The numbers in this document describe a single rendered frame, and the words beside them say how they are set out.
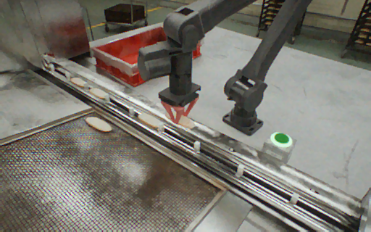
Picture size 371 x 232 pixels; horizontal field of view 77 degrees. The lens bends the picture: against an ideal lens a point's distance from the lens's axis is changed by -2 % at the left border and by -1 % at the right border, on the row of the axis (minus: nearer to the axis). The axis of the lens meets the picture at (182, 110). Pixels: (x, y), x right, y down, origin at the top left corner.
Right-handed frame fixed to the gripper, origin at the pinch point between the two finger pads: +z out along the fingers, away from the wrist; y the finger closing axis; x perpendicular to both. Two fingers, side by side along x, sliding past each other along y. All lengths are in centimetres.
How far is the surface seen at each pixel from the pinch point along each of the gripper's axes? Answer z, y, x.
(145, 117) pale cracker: 8.0, -0.9, -15.4
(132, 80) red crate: 8.5, -16.5, -39.4
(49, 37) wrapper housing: -4, -5, -79
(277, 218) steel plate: 11.9, 3.5, 32.2
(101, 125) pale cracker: 3.6, 13.6, -18.4
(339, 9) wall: 45, -442, -20
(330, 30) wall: 78, -443, -22
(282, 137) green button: 2.9, -14.0, 24.7
